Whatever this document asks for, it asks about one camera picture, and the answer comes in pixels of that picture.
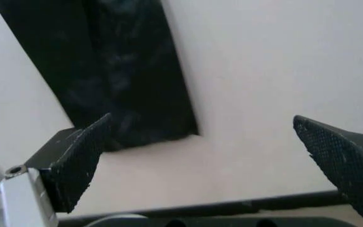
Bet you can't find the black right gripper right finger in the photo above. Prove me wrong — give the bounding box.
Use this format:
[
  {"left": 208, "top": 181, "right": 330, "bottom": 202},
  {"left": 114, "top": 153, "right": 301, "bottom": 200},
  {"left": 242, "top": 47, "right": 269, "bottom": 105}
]
[{"left": 292, "top": 115, "right": 363, "bottom": 224}]

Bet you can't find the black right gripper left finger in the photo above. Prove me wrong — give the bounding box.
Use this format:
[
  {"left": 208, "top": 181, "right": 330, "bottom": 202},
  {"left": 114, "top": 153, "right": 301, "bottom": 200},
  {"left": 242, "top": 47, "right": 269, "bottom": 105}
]
[{"left": 0, "top": 112, "right": 112, "bottom": 227}]

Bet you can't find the black garbage bag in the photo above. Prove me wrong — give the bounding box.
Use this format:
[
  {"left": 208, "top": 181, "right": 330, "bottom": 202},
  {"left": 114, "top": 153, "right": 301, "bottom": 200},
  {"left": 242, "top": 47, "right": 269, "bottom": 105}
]
[{"left": 0, "top": 0, "right": 200, "bottom": 152}]

